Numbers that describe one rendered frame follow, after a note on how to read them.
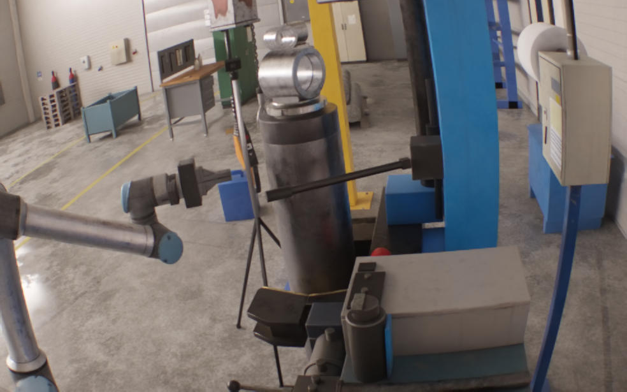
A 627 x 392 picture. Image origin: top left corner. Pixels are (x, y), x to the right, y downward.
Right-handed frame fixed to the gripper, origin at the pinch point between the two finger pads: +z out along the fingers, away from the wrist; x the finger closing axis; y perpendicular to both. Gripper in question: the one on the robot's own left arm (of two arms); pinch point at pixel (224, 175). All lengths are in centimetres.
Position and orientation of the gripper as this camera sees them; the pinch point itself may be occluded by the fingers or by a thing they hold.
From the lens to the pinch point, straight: 143.4
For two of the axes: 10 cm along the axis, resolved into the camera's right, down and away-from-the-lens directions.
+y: -2.0, -3.5, 9.1
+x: 1.2, 9.2, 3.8
